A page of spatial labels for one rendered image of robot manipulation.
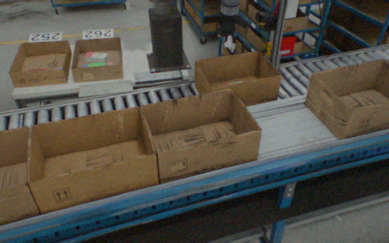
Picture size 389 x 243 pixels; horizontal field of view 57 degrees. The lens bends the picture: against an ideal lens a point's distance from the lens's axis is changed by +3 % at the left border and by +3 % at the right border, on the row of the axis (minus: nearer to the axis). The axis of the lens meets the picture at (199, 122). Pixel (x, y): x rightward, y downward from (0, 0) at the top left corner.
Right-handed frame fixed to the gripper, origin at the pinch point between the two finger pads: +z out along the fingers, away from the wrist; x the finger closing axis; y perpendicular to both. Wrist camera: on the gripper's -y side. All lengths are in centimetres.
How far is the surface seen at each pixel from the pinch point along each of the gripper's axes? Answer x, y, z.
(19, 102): -21, 117, 32
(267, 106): 48.4, -0.2, 4.3
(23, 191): 78, 100, -12
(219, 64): 0.3, 5.3, 11.2
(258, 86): 29.3, -5.3, 7.8
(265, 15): -11.3, -26.0, -9.0
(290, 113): 56, -9, 5
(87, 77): -23, 79, 23
